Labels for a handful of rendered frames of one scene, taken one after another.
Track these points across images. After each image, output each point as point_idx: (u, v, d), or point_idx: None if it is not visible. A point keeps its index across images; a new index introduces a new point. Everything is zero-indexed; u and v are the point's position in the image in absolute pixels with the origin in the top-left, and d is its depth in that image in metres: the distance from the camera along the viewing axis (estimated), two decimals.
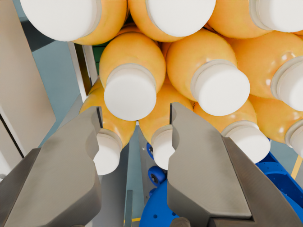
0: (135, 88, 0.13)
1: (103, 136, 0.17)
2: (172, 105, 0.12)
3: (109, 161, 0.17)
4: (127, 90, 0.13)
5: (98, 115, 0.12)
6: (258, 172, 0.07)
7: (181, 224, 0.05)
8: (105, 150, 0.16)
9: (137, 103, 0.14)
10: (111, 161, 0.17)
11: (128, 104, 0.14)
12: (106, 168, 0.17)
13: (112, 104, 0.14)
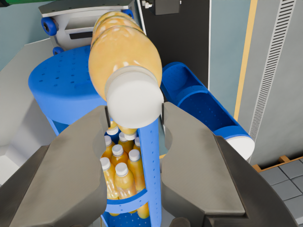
0: (142, 94, 0.12)
1: None
2: (163, 105, 0.12)
3: None
4: (134, 97, 0.12)
5: (106, 114, 0.12)
6: (250, 169, 0.07)
7: (181, 224, 0.05)
8: None
9: (144, 111, 0.13)
10: None
11: (134, 112, 0.13)
12: None
13: (117, 113, 0.12)
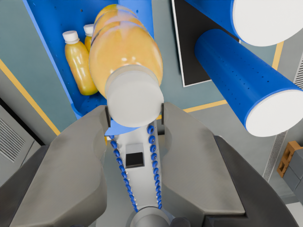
0: (142, 94, 0.12)
1: None
2: (163, 105, 0.12)
3: None
4: (134, 97, 0.12)
5: (106, 114, 0.12)
6: (250, 169, 0.07)
7: (181, 224, 0.05)
8: None
9: (144, 110, 0.13)
10: None
11: (134, 111, 0.13)
12: None
13: (117, 112, 0.12)
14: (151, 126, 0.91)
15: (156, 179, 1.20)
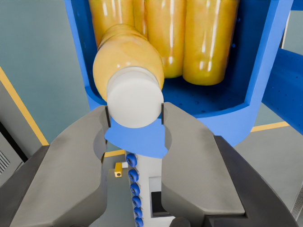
0: (142, 92, 0.12)
1: None
2: (163, 105, 0.12)
3: None
4: (134, 95, 0.12)
5: (106, 114, 0.12)
6: (250, 169, 0.07)
7: (181, 224, 0.05)
8: None
9: (143, 109, 0.13)
10: None
11: (133, 111, 0.13)
12: None
13: (117, 111, 0.12)
14: None
15: None
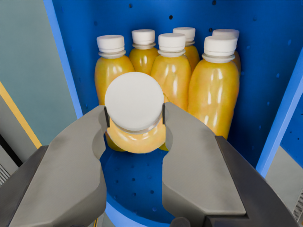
0: (140, 84, 0.12)
1: None
2: (164, 105, 0.12)
3: None
4: (132, 87, 0.12)
5: (105, 114, 0.12)
6: (251, 169, 0.07)
7: (181, 224, 0.05)
8: None
9: (141, 104, 0.12)
10: None
11: (130, 104, 0.12)
12: None
13: (113, 103, 0.12)
14: None
15: None
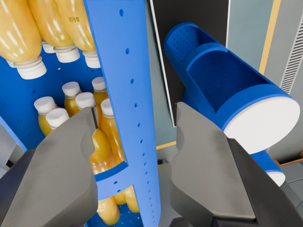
0: None
1: None
2: (176, 105, 0.12)
3: None
4: None
5: (93, 115, 0.12)
6: (263, 174, 0.07)
7: (181, 224, 0.05)
8: None
9: None
10: None
11: None
12: None
13: None
14: None
15: None
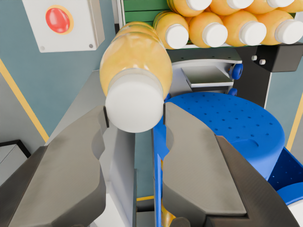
0: None
1: (143, 76, 0.12)
2: (165, 105, 0.12)
3: (151, 110, 0.12)
4: None
5: (104, 115, 0.12)
6: (251, 169, 0.07)
7: (181, 224, 0.05)
8: (148, 92, 0.11)
9: None
10: (154, 110, 0.12)
11: None
12: (145, 121, 0.12)
13: None
14: None
15: None
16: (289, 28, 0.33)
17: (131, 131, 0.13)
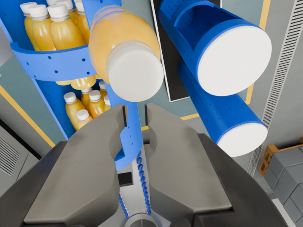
0: (83, 111, 0.64)
1: (142, 47, 0.13)
2: (146, 106, 0.12)
3: (152, 78, 0.13)
4: (82, 111, 0.64)
5: (123, 114, 0.12)
6: (233, 163, 0.07)
7: (181, 224, 0.05)
8: (151, 60, 0.12)
9: (83, 113, 0.63)
10: (155, 79, 0.13)
11: (80, 113, 0.63)
12: (147, 90, 0.13)
13: (77, 113, 0.63)
14: None
15: (144, 191, 1.35)
16: None
17: (133, 101, 0.14)
